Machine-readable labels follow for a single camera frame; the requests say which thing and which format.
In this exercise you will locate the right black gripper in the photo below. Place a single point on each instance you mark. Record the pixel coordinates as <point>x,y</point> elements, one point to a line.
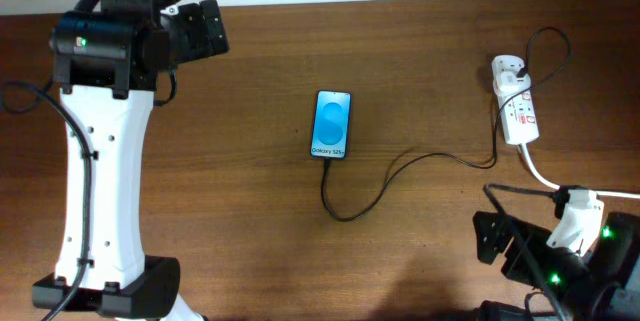
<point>524,240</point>

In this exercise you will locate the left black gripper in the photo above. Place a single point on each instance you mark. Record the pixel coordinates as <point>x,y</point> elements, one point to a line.
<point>209,35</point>

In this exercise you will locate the white power strip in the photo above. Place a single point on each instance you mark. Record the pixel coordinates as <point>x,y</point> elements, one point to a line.
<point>517,116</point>

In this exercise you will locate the blue screen Galaxy smartphone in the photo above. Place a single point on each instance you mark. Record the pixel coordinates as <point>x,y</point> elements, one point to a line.
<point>331,125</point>

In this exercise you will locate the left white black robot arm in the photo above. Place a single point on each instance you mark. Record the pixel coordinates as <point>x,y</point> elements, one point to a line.
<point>108,55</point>

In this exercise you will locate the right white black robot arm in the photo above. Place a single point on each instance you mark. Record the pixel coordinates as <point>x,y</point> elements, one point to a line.
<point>602,285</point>

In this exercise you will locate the white USB charger plug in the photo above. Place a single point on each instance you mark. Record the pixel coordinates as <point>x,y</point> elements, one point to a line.
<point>508,83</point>

